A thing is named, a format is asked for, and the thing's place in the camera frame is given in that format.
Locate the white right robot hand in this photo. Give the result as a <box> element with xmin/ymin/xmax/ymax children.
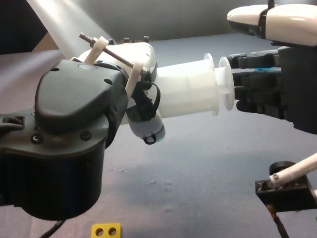
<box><xmin>219</xmin><ymin>3</ymin><xmax>317</xmax><ymax>136</ymax></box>

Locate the large translucent white syringe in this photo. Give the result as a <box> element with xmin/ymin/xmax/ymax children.
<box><xmin>156</xmin><ymin>52</ymin><xmax>235</xmax><ymax>117</ymax></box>

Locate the grey table cloth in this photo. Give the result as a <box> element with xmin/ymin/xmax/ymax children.
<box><xmin>0</xmin><ymin>32</ymin><xmax>317</xmax><ymax>238</ymax></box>

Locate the yellow square four-hole block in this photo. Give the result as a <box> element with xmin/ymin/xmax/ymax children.
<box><xmin>91</xmin><ymin>223</ymin><xmax>122</xmax><ymax>238</ymax></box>

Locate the brown cable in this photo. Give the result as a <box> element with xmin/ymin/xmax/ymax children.
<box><xmin>268</xmin><ymin>203</ymin><xmax>291</xmax><ymax>238</ymax></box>

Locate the black cable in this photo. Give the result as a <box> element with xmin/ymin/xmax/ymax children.
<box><xmin>37</xmin><ymin>219</ymin><xmax>65</xmax><ymax>238</ymax></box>

